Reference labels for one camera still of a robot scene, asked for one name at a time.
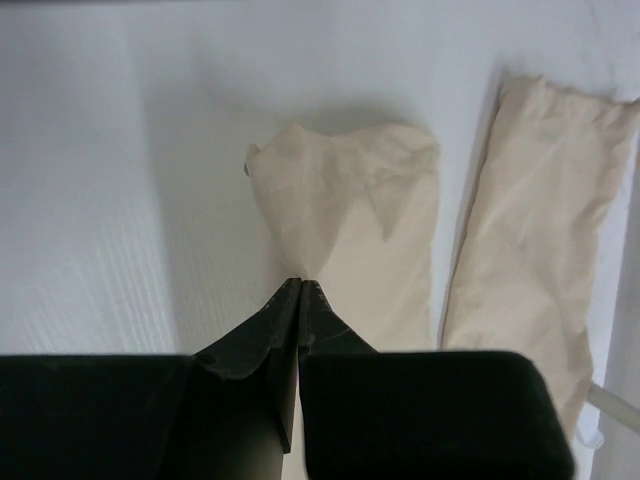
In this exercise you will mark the white clothes rack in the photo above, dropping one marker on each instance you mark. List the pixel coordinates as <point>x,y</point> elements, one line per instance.
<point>612,406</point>

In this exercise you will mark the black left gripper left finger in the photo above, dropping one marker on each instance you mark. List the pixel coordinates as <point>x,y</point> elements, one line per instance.
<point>225,412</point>

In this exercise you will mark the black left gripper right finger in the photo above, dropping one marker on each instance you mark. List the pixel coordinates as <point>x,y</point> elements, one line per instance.
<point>420,415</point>

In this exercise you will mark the beige trousers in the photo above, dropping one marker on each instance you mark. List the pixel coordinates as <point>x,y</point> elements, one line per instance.
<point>357,213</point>

